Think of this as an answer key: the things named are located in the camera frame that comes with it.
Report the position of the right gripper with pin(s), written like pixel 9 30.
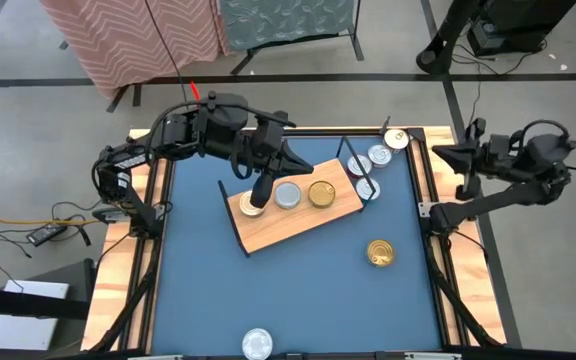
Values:
pixel 493 155

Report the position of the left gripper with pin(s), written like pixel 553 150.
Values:
pixel 268 145

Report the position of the green label can silver lid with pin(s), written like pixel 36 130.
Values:
pixel 257 344
pixel 287 195

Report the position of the green label can gold lid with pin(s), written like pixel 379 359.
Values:
pixel 321 194
pixel 380 252

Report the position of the red label can silver lid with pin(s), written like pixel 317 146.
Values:
pixel 379 155
pixel 355 167

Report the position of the Wild Planet can gold lid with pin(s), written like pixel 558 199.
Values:
pixel 244 207

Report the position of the red label can gold lid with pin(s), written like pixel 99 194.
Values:
pixel 396 139

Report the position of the blue label can silver lid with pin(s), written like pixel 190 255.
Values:
pixel 369 190

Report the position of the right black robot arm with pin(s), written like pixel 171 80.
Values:
pixel 543 155

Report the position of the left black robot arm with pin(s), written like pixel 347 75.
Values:
pixel 178 132

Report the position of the black floor stand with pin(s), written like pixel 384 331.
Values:
pixel 435 57

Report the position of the small red tape tag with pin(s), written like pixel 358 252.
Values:
pixel 195 91

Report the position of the black cloth rack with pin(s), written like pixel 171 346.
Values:
pixel 136 96
pixel 357 47

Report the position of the black equipment case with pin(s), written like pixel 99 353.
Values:
pixel 518 25

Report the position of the grey-green leaf print cloth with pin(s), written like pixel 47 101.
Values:
pixel 288 20

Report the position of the pink chevron cloth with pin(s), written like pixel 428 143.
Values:
pixel 133 40

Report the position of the black power adapter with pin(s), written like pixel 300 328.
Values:
pixel 45 233

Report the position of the white flat panel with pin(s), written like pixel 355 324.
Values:
pixel 23 332

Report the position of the black aluminium table frame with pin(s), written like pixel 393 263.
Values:
pixel 318 132

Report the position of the wooden shelf black metal frame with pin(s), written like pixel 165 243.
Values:
pixel 293 225

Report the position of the black rail clamp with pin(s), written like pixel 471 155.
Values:
pixel 384 124

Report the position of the white aluminium bracket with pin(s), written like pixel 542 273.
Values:
pixel 155 357
pixel 433 356

